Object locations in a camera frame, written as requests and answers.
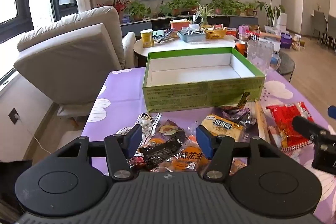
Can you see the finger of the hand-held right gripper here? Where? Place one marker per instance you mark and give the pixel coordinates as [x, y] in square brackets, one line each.
[332, 111]
[305, 127]

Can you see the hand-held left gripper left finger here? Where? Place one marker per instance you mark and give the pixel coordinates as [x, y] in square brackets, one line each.
[135, 138]

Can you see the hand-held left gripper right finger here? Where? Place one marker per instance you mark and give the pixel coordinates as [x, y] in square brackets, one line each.
[203, 142]

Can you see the orange-striped clear snack packet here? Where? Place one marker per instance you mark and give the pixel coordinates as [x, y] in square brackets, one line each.
[187, 158]

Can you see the white cartoon snack packet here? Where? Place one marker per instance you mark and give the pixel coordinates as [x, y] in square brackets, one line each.
[149, 121]

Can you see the black snack packet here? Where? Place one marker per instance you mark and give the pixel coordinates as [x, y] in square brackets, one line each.
[160, 151]

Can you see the green cardboard box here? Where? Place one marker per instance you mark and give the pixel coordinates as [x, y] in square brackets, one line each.
[178, 95]

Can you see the dark red snack packet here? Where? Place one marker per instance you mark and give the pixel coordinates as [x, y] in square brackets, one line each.
[135, 161]

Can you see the yellow cracker packet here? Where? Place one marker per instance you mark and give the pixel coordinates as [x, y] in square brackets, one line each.
[223, 127]

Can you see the small orange snack packet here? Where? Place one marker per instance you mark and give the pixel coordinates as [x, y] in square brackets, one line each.
[238, 165]

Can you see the dark purple snack packet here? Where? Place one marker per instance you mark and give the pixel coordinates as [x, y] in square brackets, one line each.
[236, 115]

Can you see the long beige snack packet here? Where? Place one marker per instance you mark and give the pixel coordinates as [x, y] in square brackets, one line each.
[262, 121]

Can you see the purple floral tablecloth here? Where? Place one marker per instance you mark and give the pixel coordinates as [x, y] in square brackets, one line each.
[120, 90]

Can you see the brown yellow snack packet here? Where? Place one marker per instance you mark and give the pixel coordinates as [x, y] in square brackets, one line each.
[244, 100]

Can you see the dark round side table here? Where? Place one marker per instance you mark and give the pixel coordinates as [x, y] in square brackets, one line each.
[286, 62]

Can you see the clear plastic pitcher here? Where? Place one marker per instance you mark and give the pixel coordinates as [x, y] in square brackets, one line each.
[258, 56]

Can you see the grey dining chairs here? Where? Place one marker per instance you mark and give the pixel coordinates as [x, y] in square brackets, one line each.
[321, 24]

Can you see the round white coffee table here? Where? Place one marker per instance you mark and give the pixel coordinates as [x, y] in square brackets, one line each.
[168, 47]

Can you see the yellow can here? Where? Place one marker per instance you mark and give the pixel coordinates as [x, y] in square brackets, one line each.
[147, 39]

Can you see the orange cup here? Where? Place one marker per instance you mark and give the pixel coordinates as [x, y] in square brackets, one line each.
[241, 48]

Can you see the beige armchair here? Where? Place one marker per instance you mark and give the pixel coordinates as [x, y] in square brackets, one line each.
[68, 56]

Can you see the grey plastic tray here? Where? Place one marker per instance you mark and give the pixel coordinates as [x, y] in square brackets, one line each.
[191, 36]

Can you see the yellow woven basket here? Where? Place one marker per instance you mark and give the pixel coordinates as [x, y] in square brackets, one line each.
[214, 33]

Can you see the grey television console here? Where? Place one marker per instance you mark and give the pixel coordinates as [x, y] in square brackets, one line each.
[131, 28]

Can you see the pink box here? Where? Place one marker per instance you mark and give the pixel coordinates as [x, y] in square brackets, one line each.
[243, 29]

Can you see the tall plant in white pot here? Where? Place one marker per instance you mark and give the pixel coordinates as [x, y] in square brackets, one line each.
[273, 11]

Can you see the orange tissue box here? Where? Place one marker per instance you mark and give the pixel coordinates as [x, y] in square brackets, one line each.
[179, 24]

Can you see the spider plant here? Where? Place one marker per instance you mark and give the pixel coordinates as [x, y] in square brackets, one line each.
[202, 12]

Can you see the red flower plant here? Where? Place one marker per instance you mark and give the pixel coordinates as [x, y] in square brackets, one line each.
[118, 2]

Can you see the row of potted plants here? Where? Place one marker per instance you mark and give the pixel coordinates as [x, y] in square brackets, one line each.
[178, 5]

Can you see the wall socket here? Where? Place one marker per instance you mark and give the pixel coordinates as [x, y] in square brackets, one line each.
[14, 116]

